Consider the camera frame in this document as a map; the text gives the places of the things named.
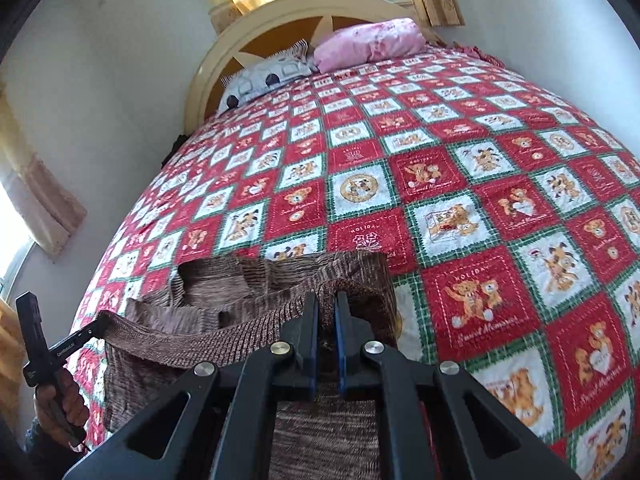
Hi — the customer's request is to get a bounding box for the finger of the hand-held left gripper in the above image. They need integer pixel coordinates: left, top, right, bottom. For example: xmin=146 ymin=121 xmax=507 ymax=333
xmin=74 ymin=322 xmax=109 ymax=348

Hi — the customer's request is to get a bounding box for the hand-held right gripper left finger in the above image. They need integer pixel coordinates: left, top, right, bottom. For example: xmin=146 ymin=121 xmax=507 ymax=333
xmin=62 ymin=291 xmax=321 ymax=480

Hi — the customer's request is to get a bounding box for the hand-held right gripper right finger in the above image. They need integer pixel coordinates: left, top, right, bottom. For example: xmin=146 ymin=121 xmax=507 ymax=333
xmin=334 ymin=291 xmax=581 ymax=480

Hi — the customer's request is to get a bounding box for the brown knit sweater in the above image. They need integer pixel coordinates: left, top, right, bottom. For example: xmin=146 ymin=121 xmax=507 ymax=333
xmin=102 ymin=251 xmax=401 ymax=480

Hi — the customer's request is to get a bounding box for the person's left forearm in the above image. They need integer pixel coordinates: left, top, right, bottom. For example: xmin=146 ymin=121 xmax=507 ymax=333
xmin=22 ymin=417 xmax=90 ymax=480

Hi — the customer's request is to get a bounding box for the person's left hand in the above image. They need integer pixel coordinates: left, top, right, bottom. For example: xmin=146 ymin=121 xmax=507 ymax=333
xmin=32 ymin=367 xmax=91 ymax=448

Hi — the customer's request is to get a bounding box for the orange curtain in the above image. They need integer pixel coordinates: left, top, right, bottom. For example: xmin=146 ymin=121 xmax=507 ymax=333
xmin=0 ymin=300 xmax=29 ymax=411

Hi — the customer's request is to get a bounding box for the red patchwork bear quilt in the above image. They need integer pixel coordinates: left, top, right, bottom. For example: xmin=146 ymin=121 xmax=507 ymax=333
xmin=67 ymin=45 xmax=640 ymax=480

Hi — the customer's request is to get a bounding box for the dark cloth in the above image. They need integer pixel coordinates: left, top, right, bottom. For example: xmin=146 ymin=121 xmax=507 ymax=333
xmin=160 ymin=132 xmax=187 ymax=169

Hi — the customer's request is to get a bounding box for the white patterned pillow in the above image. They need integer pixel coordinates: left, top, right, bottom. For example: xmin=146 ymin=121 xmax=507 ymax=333
xmin=217 ymin=39 xmax=318 ymax=113

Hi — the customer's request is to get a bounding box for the pink pillow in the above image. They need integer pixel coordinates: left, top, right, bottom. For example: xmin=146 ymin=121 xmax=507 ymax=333
xmin=312 ymin=17 xmax=427 ymax=74

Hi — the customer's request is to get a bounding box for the crumpled red cloth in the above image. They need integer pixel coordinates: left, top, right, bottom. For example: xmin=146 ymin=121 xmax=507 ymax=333
xmin=450 ymin=42 xmax=506 ymax=69

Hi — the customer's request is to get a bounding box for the cream wooden headboard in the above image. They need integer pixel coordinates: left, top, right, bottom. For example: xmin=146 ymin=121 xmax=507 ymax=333
xmin=184 ymin=0 xmax=436 ymax=133

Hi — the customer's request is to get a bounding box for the side wall window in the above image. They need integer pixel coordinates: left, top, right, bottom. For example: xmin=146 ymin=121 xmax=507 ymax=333
xmin=0 ymin=180 xmax=37 ymax=306

